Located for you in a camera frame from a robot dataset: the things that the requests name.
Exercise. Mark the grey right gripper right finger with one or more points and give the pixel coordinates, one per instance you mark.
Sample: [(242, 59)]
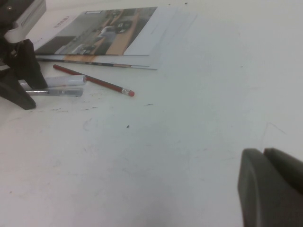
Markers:
[(286, 165)]

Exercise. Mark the red pencil with eraser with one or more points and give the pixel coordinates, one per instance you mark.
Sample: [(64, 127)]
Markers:
[(99, 81)]

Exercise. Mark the office photo brochure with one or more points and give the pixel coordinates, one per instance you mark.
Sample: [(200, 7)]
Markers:
[(106, 30)]

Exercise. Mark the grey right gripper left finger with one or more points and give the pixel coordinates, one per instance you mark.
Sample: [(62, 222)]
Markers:
[(267, 194)]

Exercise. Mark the grey transparent gel pen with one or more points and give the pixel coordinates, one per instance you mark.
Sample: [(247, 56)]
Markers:
[(61, 91)]

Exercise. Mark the thin colour-edged brochure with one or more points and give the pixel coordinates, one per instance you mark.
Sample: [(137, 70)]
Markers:
[(94, 62)]

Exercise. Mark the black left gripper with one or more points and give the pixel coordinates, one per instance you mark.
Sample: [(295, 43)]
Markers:
[(6, 26)]

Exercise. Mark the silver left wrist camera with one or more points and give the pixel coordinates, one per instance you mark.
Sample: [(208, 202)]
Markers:
[(26, 16)]

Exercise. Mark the white marker pen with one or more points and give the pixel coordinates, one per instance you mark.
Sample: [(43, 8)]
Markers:
[(66, 80)]

